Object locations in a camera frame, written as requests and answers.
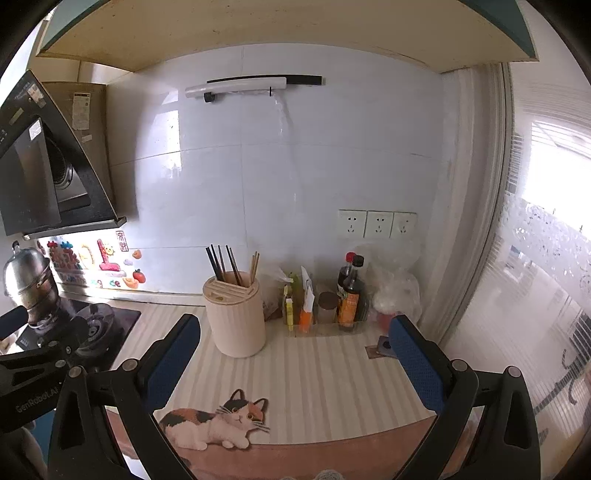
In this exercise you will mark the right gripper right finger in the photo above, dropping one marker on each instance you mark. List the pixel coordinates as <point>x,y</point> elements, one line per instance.
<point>505,445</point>

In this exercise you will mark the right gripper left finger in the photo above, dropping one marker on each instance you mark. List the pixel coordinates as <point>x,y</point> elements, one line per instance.
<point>82,443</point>

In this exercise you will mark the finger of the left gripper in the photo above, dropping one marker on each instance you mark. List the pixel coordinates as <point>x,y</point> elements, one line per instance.
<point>59,346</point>
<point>12,321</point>

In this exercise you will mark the dark chopstick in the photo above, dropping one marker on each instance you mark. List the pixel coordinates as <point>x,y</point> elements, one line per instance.
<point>221,261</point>
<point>217,265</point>
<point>234,266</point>
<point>210,260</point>

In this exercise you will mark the light wooden chopstick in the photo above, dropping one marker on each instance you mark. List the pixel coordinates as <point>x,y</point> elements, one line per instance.
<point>257,263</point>
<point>251,268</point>

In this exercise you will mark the black gas stove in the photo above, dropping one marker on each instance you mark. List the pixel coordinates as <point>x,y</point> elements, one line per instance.
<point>100,331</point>

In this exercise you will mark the stainless steel pot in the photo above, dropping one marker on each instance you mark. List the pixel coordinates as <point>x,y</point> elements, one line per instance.
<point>29,282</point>

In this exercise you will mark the cream cylindrical utensil holder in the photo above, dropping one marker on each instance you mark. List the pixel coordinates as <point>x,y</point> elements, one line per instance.
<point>235,316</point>

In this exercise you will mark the black range hood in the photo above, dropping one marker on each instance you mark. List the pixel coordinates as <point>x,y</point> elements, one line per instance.
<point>55,175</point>

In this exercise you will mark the striped cat table mat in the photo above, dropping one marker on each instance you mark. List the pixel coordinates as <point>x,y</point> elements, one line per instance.
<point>333,404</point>

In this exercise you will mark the yellow seasoning box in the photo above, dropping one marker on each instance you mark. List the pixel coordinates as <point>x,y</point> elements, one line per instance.
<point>288,301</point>

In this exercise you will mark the orange seasoning box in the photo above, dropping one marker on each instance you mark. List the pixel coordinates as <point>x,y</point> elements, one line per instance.
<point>307,310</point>

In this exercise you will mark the clear plastic organizer tray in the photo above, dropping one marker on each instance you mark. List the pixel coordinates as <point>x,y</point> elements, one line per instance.
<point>325,330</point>

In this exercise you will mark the plastic bag with red item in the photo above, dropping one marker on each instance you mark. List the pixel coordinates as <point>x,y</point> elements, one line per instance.
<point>394,289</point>

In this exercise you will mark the brown lid jar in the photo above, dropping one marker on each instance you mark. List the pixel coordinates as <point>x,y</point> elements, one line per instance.
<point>328,304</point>

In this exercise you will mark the red cap sauce bottle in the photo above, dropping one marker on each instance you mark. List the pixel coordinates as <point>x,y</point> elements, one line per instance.
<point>344,271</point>

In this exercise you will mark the wooden upper cabinet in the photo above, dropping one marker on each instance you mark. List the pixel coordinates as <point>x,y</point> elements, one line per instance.
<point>439,35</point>

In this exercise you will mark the colourful wall stickers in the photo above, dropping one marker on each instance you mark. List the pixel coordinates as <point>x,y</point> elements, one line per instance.
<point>98,259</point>

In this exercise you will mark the white wall socket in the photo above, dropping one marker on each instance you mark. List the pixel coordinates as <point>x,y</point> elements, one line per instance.
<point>351,224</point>
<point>379,225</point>
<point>404,225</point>

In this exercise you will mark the white wall rail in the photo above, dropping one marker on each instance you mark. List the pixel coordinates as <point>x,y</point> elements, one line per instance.
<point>268,83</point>

